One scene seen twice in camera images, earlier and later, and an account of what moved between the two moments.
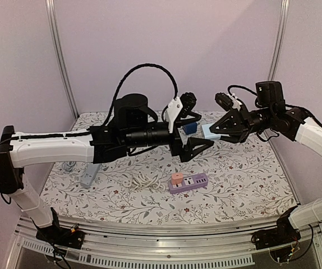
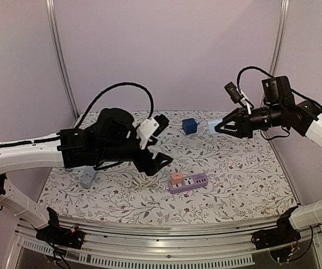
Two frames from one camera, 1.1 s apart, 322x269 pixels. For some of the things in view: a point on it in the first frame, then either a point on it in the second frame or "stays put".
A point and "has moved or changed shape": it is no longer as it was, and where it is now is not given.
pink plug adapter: (176, 178) stays put
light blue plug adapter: (208, 134) has moved or changed shape
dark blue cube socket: (191, 128) stays put
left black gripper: (186, 151) -> (143, 165)
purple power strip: (190, 182) stays put
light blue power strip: (90, 171) stays put
